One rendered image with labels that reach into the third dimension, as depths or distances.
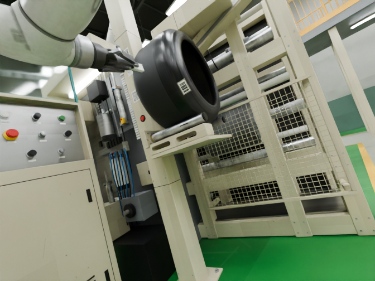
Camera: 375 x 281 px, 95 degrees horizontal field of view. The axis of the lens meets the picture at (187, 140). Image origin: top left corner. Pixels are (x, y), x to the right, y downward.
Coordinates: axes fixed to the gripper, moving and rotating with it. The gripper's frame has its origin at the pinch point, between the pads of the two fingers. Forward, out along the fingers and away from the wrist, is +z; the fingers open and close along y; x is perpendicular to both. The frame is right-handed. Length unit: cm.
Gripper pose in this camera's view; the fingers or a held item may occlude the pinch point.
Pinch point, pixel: (135, 67)
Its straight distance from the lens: 77.3
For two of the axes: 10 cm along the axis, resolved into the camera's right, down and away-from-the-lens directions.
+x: 3.5, 9.4, 0.1
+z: 4.6, -1.8, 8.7
